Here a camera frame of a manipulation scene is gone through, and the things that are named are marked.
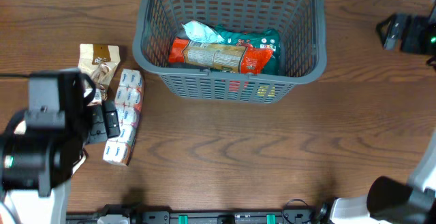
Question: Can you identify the small pale green sachet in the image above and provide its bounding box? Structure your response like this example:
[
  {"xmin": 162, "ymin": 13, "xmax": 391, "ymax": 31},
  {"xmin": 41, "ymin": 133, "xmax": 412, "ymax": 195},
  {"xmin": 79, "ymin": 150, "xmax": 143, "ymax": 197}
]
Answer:
[{"xmin": 182, "ymin": 20, "xmax": 225, "ymax": 44}]

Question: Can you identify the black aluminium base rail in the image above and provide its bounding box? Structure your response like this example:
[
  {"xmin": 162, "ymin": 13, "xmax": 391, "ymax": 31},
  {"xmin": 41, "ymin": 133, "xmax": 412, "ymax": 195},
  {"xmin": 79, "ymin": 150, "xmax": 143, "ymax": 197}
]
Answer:
[{"xmin": 65, "ymin": 204, "xmax": 330, "ymax": 224}]

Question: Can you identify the grey plastic slotted basket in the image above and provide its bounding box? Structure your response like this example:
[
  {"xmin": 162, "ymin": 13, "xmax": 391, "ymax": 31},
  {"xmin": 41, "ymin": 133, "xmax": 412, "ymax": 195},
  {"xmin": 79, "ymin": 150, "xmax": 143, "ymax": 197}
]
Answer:
[{"xmin": 133, "ymin": 0, "xmax": 327, "ymax": 103}]

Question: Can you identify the orange cracker packet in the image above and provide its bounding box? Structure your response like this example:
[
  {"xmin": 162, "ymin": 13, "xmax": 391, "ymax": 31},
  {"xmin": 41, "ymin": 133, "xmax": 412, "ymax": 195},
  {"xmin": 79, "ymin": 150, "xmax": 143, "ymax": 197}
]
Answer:
[{"xmin": 168, "ymin": 38, "xmax": 273, "ymax": 74}]

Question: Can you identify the Kleenex tissue multipack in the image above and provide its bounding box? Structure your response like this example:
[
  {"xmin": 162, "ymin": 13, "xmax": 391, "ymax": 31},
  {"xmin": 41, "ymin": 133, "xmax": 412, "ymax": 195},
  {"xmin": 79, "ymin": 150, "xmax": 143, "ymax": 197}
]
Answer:
[{"xmin": 103, "ymin": 69, "xmax": 144, "ymax": 167}]

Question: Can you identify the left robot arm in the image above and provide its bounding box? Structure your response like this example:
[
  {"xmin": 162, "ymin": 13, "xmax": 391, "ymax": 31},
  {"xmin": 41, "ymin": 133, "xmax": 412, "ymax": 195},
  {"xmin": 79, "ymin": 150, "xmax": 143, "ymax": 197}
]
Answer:
[{"xmin": 1, "ymin": 69, "xmax": 120, "ymax": 223}]

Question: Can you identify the green Nescafe coffee bag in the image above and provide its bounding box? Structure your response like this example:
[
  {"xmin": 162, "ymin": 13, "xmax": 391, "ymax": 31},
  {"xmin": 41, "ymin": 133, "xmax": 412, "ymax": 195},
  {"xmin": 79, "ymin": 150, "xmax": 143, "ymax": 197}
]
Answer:
[{"xmin": 215, "ymin": 25, "xmax": 281, "ymax": 76}]

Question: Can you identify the brown cookie snack pouch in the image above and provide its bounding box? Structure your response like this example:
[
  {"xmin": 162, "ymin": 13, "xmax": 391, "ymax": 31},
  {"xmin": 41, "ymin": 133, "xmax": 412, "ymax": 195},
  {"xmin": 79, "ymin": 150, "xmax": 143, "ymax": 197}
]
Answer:
[{"xmin": 78, "ymin": 44, "xmax": 121, "ymax": 106}]

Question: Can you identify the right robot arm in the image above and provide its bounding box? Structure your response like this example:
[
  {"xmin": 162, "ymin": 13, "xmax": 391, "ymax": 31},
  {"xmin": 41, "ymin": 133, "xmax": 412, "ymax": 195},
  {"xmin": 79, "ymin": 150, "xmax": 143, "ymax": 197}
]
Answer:
[{"xmin": 324, "ymin": 13, "xmax": 435, "ymax": 224}]

